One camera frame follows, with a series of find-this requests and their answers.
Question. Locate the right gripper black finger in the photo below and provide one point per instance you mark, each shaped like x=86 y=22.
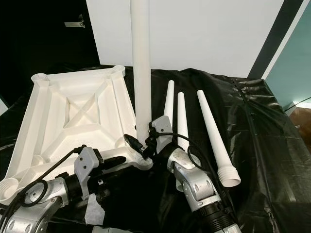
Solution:
x=134 y=144

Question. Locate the brown wooden furniture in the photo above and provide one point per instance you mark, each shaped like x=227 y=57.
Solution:
x=302 y=114

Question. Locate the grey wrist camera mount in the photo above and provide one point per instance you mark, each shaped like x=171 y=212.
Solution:
x=87 y=165
x=161 y=128

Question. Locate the black door frame post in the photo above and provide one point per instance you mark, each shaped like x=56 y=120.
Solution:
x=272 y=39

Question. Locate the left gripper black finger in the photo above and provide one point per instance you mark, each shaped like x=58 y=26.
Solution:
x=113 y=162

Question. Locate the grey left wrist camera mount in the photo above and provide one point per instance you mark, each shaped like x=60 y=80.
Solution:
x=87 y=165

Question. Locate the black plastic table cover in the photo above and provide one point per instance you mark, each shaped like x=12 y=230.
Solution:
x=262 y=145

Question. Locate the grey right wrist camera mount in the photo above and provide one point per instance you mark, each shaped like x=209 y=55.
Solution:
x=161 y=128

